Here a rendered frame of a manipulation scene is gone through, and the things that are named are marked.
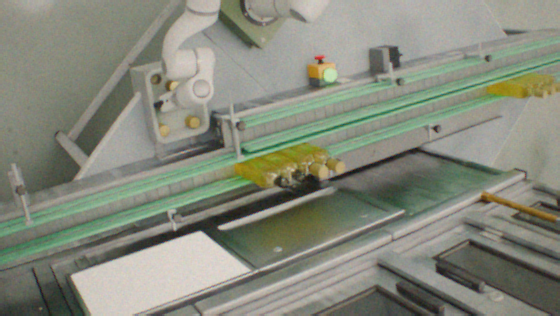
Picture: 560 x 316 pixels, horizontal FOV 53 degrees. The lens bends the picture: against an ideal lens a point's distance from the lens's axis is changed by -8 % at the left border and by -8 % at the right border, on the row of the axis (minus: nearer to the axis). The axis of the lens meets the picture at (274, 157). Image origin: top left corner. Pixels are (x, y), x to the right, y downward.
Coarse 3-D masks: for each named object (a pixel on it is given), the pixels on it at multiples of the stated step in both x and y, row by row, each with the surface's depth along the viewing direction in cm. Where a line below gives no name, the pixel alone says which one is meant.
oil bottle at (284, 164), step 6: (264, 156) 182; (270, 156) 182; (276, 156) 181; (282, 156) 180; (270, 162) 178; (276, 162) 176; (282, 162) 175; (288, 162) 174; (294, 162) 174; (282, 168) 172; (288, 168) 172; (294, 168) 173; (282, 174) 173; (288, 174) 172; (288, 180) 173
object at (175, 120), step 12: (156, 72) 172; (156, 96) 181; (156, 108) 182; (192, 108) 188; (204, 108) 182; (156, 120) 175; (168, 120) 185; (180, 120) 187; (204, 120) 184; (156, 132) 176; (180, 132) 183; (192, 132) 182
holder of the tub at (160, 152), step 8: (144, 72) 172; (144, 80) 173; (144, 88) 176; (144, 96) 178; (144, 104) 180; (152, 120) 177; (152, 128) 179; (208, 128) 186; (152, 136) 181; (192, 136) 191; (160, 144) 186; (192, 144) 191; (200, 144) 190; (160, 152) 187; (168, 152) 187; (176, 152) 186
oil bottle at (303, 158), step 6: (282, 150) 184; (288, 150) 183; (294, 150) 183; (300, 150) 181; (288, 156) 179; (294, 156) 177; (300, 156) 177; (306, 156) 176; (312, 156) 177; (300, 162) 175; (306, 162) 175; (312, 162) 175; (300, 168) 175; (306, 174) 176
